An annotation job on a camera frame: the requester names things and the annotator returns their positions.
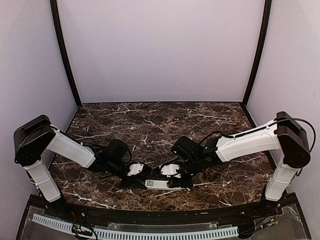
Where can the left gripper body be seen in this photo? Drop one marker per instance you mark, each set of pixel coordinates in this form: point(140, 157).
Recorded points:
point(128, 182)

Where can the black frame post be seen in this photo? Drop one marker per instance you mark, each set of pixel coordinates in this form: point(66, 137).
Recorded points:
point(258, 52)
point(63, 52)

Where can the right black frame post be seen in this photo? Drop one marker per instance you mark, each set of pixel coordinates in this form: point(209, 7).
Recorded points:
point(258, 52)

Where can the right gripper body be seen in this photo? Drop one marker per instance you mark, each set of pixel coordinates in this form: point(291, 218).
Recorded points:
point(188, 183)

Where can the left black frame post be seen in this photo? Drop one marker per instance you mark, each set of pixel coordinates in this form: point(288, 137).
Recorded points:
point(63, 52)

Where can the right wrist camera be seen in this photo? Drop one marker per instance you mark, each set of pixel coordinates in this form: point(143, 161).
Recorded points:
point(167, 170)

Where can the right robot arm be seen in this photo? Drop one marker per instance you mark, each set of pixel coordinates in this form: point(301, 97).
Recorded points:
point(282, 133)

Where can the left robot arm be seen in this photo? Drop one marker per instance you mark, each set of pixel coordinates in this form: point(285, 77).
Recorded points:
point(39, 135)

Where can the white remote control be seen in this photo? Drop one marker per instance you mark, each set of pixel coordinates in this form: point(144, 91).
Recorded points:
point(159, 185)

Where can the black curved table rail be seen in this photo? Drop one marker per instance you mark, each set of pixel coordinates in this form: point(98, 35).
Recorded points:
point(240, 215)

